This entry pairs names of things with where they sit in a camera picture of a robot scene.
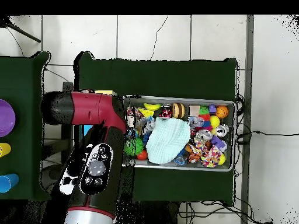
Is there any blue cup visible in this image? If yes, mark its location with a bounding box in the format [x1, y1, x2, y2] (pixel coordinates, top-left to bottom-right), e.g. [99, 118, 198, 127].
[0, 173, 20, 194]

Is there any clear mesh bin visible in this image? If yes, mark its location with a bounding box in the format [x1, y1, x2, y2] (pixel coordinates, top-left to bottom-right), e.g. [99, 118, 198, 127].
[120, 95, 237, 173]

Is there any purple plate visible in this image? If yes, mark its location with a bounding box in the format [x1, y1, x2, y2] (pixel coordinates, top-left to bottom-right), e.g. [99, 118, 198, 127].
[0, 99, 17, 138]

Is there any yellow cup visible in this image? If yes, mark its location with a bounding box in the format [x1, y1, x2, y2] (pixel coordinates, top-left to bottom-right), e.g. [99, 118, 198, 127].
[0, 142, 12, 158]

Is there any plain wooden block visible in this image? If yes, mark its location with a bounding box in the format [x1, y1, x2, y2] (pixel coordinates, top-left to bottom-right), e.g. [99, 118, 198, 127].
[126, 115, 139, 128]

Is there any yellow cheese wedge toy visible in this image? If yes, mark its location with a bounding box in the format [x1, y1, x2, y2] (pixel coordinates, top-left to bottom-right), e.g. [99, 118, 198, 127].
[138, 108, 155, 119]

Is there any green spiky ball with eyes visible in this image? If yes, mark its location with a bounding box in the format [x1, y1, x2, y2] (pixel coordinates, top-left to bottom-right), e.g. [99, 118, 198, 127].
[124, 138, 145, 157]

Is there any blue globe ball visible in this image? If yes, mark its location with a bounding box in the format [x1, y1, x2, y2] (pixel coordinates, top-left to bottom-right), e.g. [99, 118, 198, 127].
[127, 129, 140, 140]

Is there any dark green side table cloth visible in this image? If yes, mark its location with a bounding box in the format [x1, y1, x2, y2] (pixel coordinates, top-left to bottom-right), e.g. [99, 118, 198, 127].
[0, 51, 52, 202]

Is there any mint green muslin cloth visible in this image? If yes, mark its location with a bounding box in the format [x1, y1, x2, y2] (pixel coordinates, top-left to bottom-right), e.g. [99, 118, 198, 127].
[146, 117, 191, 165]

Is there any dark green tablecloth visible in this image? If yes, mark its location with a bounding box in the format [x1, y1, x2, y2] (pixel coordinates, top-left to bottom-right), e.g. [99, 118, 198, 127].
[74, 51, 239, 206]

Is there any wooden box with three holes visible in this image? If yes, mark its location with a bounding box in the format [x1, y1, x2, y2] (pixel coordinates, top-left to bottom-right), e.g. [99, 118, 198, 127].
[81, 90, 120, 138]

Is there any black tripod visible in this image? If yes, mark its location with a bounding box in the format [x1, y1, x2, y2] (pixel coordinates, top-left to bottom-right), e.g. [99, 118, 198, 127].
[0, 16, 42, 44]

